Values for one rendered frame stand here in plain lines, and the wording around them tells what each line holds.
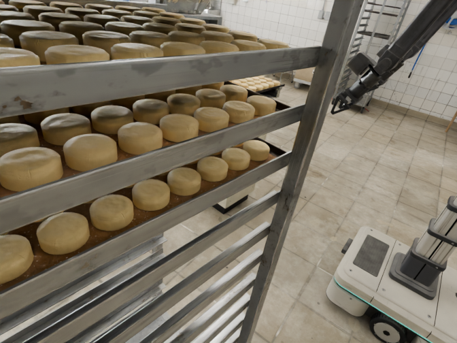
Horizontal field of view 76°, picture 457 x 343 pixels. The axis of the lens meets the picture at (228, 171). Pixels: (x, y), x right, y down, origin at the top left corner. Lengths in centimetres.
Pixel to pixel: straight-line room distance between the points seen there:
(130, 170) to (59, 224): 12
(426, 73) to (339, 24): 500
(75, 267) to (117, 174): 10
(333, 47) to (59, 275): 44
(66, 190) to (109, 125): 13
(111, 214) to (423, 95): 533
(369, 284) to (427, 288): 27
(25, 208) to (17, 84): 10
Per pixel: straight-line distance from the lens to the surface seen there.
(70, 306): 110
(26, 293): 34
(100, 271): 105
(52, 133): 37
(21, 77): 23
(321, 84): 49
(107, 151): 32
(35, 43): 34
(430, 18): 121
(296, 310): 175
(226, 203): 202
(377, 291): 168
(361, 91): 126
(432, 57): 544
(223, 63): 33
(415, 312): 171
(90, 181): 28
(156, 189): 41
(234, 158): 49
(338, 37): 48
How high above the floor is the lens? 140
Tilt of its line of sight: 32 degrees down
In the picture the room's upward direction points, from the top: 9 degrees clockwise
